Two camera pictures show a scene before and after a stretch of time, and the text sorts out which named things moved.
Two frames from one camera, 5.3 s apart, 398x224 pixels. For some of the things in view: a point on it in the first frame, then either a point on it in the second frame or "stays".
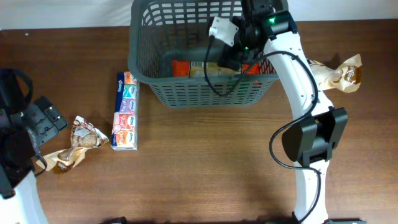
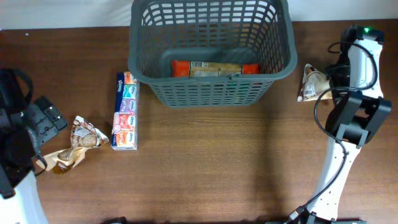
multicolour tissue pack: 125,132 stays
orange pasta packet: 186,68 stays
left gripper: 48,119 stays
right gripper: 241,55 to 334,84
